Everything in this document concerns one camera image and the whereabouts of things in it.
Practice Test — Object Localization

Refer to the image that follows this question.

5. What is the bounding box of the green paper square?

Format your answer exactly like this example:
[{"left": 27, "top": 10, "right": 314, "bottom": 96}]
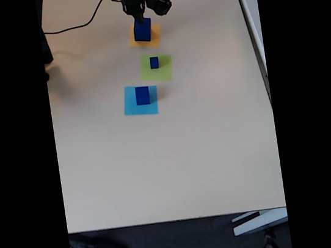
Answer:
[{"left": 137, "top": 50, "right": 176, "bottom": 85}]

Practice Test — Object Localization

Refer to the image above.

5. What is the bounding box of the large blue cube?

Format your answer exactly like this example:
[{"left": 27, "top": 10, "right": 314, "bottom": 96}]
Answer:
[{"left": 131, "top": 16, "right": 155, "bottom": 44}]

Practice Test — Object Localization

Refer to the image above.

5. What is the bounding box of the light blue paper square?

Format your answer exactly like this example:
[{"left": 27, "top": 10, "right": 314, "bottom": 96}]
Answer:
[{"left": 120, "top": 81, "right": 162, "bottom": 120}]

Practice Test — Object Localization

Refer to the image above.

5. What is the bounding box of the medium blue cube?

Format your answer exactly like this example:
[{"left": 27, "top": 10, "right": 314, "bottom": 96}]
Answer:
[{"left": 134, "top": 85, "right": 151, "bottom": 107}]

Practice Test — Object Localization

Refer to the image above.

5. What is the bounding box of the small blue cube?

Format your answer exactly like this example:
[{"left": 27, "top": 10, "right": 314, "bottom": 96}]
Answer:
[{"left": 148, "top": 56, "right": 161, "bottom": 70}]

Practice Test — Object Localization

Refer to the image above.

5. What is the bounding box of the white neighbouring table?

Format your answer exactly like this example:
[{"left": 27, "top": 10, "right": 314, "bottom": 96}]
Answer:
[{"left": 233, "top": 0, "right": 272, "bottom": 109}]

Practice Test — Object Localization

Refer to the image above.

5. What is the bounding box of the white table foot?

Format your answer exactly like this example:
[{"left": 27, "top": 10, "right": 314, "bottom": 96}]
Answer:
[{"left": 230, "top": 206, "right": 290, "bottom": 238}]

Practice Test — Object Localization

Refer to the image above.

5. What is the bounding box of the orange paper square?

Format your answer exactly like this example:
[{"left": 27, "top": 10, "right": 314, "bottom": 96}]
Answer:
[{"left": 125, "top": 19, "right": 164, "bottom": 53}]

